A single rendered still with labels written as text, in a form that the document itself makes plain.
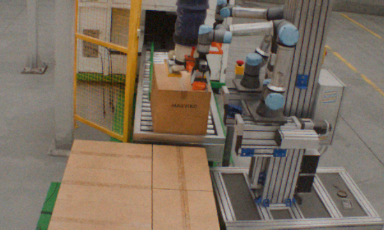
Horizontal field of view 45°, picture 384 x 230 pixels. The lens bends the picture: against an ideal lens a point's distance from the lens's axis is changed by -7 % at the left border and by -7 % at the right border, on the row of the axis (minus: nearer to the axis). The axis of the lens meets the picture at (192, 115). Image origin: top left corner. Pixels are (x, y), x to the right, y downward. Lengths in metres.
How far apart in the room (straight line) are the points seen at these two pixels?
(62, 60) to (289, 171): 2.13
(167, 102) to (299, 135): 1.06
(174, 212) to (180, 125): 0.97
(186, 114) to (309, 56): 1.06
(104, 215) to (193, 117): 1.21
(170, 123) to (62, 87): 1.16
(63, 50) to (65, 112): 0.59
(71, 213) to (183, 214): 0.67
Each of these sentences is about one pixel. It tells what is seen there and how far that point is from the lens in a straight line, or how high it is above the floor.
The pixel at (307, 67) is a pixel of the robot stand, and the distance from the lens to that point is 3.33.
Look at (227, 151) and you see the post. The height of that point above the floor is 0.19.
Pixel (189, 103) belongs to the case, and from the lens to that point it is 3.69.
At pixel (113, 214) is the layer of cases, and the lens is 2.94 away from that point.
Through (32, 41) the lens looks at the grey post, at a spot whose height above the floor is 0.42.
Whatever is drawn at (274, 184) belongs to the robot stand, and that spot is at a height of 0.40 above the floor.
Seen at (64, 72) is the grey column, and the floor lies 0.79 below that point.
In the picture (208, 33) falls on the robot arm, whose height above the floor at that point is 1.57.
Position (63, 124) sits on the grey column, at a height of 0.28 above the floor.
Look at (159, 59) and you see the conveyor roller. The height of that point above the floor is 0.55.
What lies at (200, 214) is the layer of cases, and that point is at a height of 0.54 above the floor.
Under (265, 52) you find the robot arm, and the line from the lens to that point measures 3.67.
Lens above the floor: 2.31
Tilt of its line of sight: 25 degrees down
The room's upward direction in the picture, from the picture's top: 6 degrees clockwise
